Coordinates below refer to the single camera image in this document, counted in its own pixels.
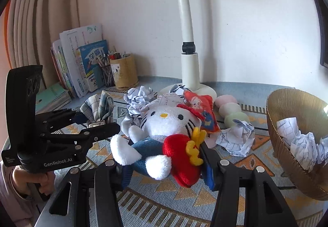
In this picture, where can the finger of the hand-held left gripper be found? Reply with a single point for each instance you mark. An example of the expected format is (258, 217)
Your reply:
(78, 119)
(107, 131)

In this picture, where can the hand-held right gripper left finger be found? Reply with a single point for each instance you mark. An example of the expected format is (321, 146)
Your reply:
(126, 175)

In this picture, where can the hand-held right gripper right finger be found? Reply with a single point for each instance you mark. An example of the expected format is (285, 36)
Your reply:
(208, 174)

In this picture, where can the small printed packet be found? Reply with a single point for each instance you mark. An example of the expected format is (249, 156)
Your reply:
(96, 124)

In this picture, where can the lined paper ball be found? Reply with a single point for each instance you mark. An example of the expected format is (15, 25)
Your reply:
(138, 96)

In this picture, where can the white cat plush toy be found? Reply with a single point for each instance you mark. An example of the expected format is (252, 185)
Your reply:
(164, 119)

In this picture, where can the golden ribbed bowl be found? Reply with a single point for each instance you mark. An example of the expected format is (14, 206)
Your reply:
(287, 173)

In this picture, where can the person's left forearm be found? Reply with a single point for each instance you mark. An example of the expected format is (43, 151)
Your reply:
(10, 206)

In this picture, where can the person's left hand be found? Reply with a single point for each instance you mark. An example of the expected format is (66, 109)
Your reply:
(38, 181)

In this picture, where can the plaid cloth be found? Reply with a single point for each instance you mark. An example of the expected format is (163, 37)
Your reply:
(98, 106)

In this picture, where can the stack of teal notebooks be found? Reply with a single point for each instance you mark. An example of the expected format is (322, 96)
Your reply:
(51, 96)

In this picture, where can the crumpled gridded paper ball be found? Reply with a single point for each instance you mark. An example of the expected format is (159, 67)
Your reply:
(235, 140)

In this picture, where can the patterned woven tablecloth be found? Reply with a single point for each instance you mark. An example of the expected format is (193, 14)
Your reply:
(166, 204)

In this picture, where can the black mesh pen cup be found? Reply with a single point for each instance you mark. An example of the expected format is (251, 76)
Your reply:
(107, 76)

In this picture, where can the row of upright books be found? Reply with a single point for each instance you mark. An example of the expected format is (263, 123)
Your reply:
(61, 68)

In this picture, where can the red embroidered pouch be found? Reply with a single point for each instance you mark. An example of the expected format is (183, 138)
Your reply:
(207, 117)

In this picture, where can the bamboo pen holder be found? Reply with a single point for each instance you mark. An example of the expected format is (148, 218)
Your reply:
(125, 73)

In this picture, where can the white sheet with writing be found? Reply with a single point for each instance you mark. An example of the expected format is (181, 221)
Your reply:
(169, 100)

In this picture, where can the pink white green dango plush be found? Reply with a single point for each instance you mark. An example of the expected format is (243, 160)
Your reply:
(230, 109)

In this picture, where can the bunch of pens and pencils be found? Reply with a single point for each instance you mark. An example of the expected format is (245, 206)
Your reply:
(112, 55)

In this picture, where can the white paper booklet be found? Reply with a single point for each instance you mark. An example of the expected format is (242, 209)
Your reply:
(74, 37)

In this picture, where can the beige striped curtain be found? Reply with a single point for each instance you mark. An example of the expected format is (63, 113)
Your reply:
(38, 24)

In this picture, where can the crumpled white paper ball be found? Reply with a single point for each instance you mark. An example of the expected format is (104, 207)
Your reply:
(307, 150)

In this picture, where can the white desk lamp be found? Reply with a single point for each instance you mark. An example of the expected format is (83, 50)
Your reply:
(189, 70)

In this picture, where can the black frame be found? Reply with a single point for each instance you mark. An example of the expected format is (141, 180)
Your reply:
(323, 37)

